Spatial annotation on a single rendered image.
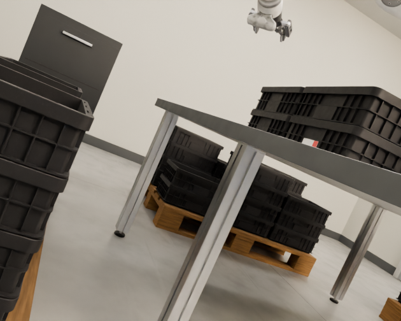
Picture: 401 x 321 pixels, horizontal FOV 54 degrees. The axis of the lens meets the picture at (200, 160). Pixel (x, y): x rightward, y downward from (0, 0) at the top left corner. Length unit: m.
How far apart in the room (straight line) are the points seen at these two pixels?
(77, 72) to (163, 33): 2.29
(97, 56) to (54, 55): 0.22
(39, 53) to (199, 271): 1.57
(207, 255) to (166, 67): 3.52
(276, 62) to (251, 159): 3.92
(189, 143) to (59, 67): 1.04
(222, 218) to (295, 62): 4.11
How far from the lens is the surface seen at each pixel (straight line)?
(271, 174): 2.65
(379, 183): 0.58
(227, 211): 1.06
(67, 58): 2.30
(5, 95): 0.66
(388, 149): 1.15
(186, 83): 4.51
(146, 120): 4.44
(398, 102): 1.15
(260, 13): 1.27
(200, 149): 2.84
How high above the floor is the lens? 0.65
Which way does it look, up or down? 4 degrees down
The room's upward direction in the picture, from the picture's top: 24 degrees clockwise
